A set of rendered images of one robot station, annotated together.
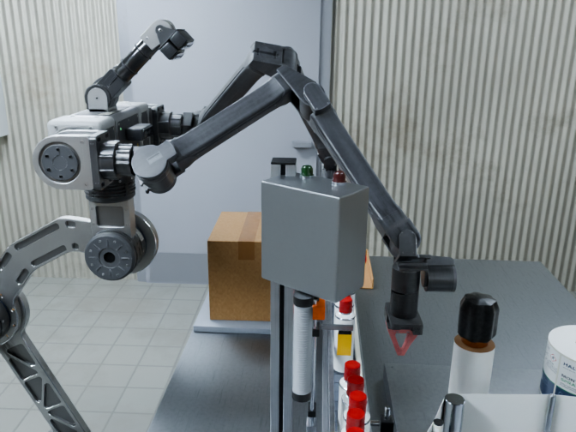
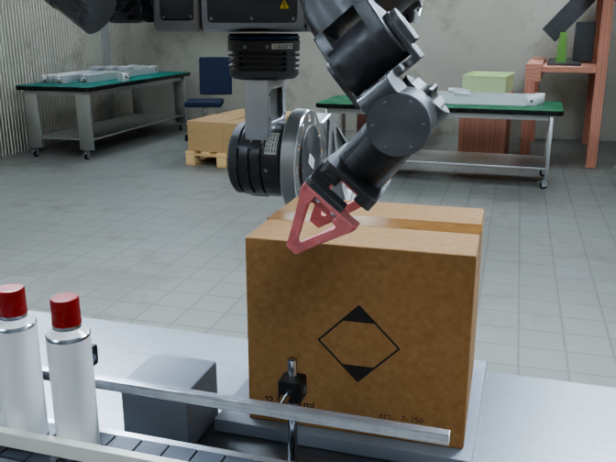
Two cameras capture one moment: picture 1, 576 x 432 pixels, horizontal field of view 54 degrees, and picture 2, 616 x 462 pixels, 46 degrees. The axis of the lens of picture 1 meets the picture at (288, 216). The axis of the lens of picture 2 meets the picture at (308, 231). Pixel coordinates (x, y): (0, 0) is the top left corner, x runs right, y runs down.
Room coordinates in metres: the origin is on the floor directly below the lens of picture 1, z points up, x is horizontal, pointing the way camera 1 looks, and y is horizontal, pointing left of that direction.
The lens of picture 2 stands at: (1.90, -0.86, 1.39)
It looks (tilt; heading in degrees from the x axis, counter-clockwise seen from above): 16 degrees down; 104
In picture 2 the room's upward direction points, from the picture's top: straight up
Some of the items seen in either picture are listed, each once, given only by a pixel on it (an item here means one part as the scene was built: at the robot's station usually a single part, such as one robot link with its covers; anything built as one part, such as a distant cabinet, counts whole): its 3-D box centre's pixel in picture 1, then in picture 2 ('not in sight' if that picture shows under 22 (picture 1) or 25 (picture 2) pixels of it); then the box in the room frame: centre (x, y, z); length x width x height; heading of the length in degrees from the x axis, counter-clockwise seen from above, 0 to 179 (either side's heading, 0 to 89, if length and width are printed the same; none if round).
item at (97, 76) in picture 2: not in sight; (115, 104); (-2.36, 6.97, 0.44); 2.43 x 0.91 x 0.87; 88
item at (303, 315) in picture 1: (302, 347); not in sight; (0.91, -0.03, 1.18); 0.04 x 0.04 x 0.21
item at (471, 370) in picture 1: (472, 357); not in sight; (1.12, -0.42, 1.03); 0.09 x 0.09 x 0.30
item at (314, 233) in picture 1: (314, 233); not in sight; (0.96, -0.05, 1.38); 0.17 x 0.10 x 0.19; 52
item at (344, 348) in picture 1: (344, 343); not in sight; (1.07, -0.12, 1.09); 0.03 x 0.01 x 0.06; 87
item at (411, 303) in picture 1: (404, 304); not in sight; (1.07, -0.24, 1.19); 0.10 x 0.07 x 0.07; 178
